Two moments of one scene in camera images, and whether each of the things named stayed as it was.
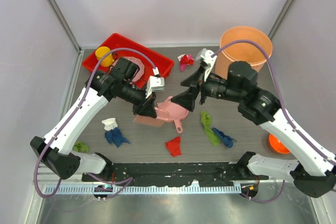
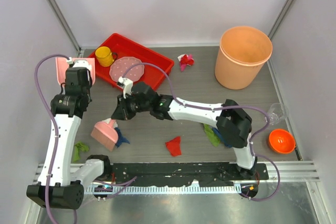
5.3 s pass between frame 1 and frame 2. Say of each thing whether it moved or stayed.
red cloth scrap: stayed
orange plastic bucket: stayed
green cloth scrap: stayed
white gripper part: moved
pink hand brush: moved
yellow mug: stayed
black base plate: stayed
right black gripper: moved
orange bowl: stayed
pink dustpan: moved
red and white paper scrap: stayed
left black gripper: moved
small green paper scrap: stayed
